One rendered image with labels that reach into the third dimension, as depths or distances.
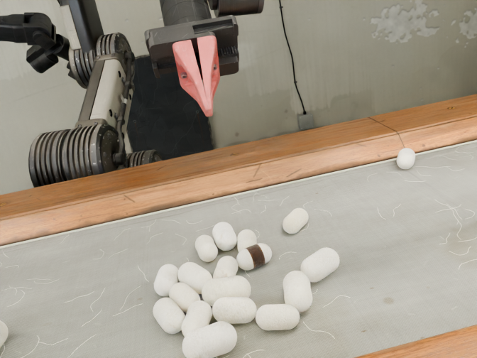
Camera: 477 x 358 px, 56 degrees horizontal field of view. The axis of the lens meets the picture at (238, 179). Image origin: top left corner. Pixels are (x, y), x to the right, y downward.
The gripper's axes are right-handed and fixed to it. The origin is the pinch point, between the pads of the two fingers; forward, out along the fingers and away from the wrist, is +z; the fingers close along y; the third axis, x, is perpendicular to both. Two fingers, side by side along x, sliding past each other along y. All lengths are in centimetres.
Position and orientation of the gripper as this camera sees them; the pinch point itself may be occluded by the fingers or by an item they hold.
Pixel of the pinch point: (207, 106)
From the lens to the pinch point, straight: 47.6
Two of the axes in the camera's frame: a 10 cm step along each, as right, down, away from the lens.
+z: 2.1, 8.6, -4.5
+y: 9.8, -2.0, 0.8
